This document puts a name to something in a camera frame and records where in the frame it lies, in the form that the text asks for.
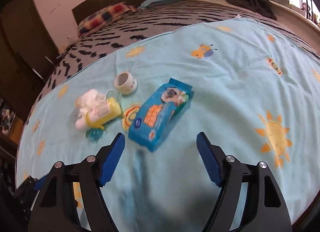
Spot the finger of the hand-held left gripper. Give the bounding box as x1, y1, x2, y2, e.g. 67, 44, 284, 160
15, 175, 49, 199

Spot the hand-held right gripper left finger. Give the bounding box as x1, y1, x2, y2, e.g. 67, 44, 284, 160
27, 132, 126, 232

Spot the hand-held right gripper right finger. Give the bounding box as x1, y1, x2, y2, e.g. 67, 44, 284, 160
196, 132, 293, 232

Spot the blue wet wipes packet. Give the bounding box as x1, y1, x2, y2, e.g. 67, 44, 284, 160
128, 77, 194, 153

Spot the teal plastic piece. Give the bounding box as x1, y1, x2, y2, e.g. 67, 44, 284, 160
85, 125, 106, 143

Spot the yellow bottle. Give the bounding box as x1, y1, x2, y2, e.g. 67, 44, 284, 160
75, 97, 122, 131

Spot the wooden drawer unit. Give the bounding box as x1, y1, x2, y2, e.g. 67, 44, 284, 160
7, 117, 26, 146

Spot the clear bag of cotton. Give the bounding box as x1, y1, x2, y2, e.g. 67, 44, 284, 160
71, 88, 111, 123

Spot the patterned dark clothes pile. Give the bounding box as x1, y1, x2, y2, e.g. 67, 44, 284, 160
0, 97, 17, 134

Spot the light blue printed sheet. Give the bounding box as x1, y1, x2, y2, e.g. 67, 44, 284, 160
15, 19, 320, 232

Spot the small white cup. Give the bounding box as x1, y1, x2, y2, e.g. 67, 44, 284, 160
114, 71, 138, 95

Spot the dark wooden wardrobe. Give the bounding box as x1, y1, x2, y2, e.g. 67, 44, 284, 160
0, 0, 61, 124

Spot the plaid pillow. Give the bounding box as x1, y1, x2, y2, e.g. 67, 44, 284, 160
77, 2, 138, 38

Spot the grey black striped blanket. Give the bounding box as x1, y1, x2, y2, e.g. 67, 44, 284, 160
31, 0, 320, 115

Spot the blue pillow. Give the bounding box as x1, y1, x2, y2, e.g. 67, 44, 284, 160
137, 0, 187, 9

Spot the row of plush toys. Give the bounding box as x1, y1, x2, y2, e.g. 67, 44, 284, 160
301, 2, 320, 25

